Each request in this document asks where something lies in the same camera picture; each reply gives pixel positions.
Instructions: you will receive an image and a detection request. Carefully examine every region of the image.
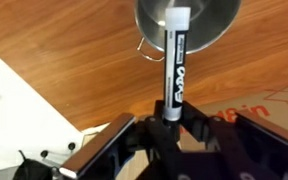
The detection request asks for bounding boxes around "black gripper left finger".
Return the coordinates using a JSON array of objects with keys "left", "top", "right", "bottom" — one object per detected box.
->
[{"left": 58, "top": 99, "right": 180, "bottom": 180}]

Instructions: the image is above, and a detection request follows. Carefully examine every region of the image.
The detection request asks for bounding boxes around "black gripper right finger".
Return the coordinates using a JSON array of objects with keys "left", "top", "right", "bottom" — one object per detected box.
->
[{"left": 179, "top": 99, "right": 288, "bottom": 168}]

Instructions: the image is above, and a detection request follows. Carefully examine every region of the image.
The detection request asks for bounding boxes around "black white dry-erase marker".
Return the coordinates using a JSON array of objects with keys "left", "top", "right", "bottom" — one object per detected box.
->
[{"left": 163, "top": 6, "right": 192, "bottom": 122}]

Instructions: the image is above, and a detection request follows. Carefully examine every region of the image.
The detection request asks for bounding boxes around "small steel pot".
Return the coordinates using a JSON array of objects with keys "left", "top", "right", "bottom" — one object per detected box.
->
[{"left": 133, "top": 0, "right": 242, "bottom": 63}]

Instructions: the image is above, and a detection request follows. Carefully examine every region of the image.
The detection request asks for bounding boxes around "flattened cardboard box panel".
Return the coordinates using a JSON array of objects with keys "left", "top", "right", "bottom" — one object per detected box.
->
[{"left": 115, "top": 83, "right": 288, "bottom": 180}]

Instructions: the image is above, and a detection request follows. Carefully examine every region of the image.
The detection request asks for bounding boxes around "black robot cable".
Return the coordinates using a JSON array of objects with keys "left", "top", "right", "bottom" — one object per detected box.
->
[{"left": 13, "top": 149, "right": 61, "bottom": 180}]

